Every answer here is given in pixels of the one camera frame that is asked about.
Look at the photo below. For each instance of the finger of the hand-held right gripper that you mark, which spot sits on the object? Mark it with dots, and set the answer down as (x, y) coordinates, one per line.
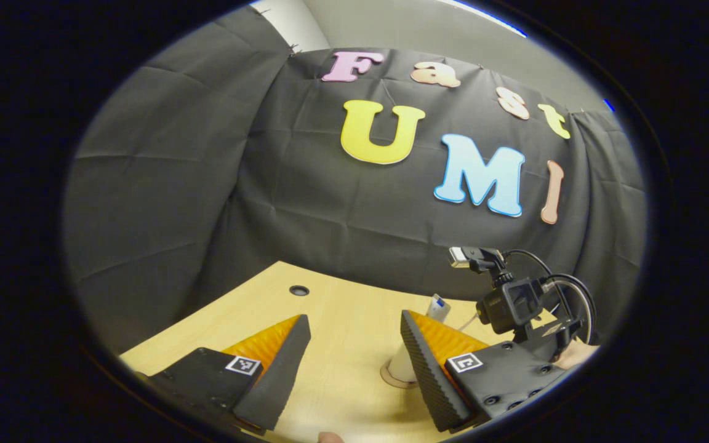
(548, 341)

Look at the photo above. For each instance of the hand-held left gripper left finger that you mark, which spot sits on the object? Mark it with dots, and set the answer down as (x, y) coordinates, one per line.
(280, 375)

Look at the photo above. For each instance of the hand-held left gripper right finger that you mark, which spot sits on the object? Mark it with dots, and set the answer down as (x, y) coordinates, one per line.
(425, 375)

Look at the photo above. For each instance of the beige toothbrush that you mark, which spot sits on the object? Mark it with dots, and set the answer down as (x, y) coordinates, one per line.
(468, 322)

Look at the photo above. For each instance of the light wooden desktop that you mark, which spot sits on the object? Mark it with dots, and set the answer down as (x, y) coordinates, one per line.
(342, 320)

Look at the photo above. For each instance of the black backdrop cloth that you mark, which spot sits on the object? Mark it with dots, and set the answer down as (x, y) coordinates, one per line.
(268, 184)

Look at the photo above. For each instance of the white toothpaste tube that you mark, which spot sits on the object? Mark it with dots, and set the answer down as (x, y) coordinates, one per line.
(437, 306)

